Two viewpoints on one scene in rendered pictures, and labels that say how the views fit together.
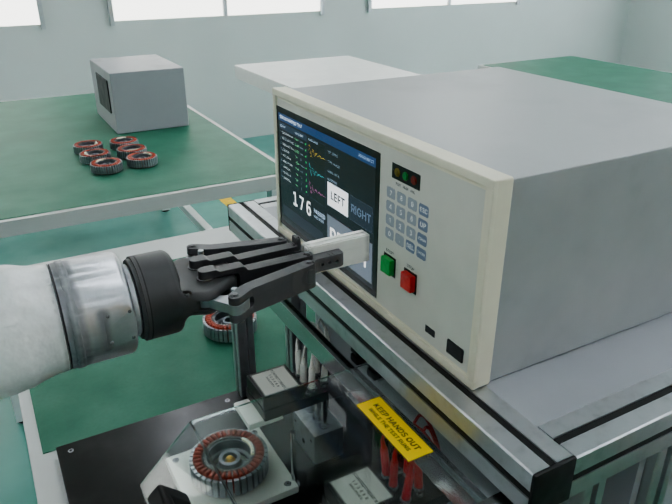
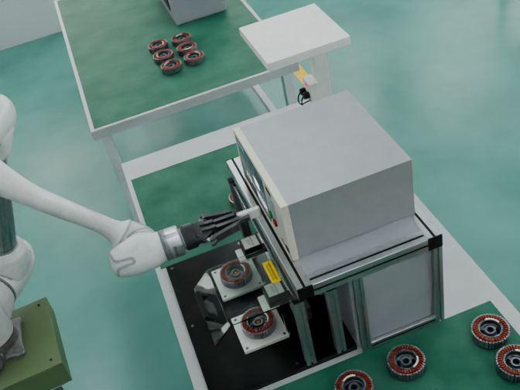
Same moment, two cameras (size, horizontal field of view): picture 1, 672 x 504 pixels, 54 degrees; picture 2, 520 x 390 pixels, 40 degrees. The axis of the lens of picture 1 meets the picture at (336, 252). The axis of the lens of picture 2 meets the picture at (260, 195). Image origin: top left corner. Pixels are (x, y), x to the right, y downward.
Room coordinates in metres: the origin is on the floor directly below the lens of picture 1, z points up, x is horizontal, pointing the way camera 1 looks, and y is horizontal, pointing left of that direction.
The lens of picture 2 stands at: (-0.88, -0.54, 2.53)
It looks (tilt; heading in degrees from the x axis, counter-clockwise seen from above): 39 degrees down; 18
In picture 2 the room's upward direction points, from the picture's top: 14 degrees counter-clockwise
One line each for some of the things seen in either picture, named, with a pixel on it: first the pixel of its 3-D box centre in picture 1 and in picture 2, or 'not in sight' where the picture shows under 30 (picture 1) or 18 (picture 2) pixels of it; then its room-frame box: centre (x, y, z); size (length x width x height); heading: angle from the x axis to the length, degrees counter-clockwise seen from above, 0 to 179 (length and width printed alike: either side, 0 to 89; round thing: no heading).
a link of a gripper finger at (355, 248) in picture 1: (337, 253); (249, 215); (0.59, 0.00, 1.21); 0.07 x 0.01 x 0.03; 119
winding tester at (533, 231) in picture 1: (488, 184); (320, 169); (0.78, -0.19, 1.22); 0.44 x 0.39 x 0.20; 29
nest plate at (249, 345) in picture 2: not in sight; (259, 327); (0.53, 0.04, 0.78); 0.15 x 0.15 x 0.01; 29
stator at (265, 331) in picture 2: not in sight; (258, 323); (0.53, 0.04, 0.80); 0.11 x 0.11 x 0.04
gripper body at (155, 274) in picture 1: (182, 287); (197, 233); (0.52, 0.14, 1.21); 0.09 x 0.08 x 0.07; 119
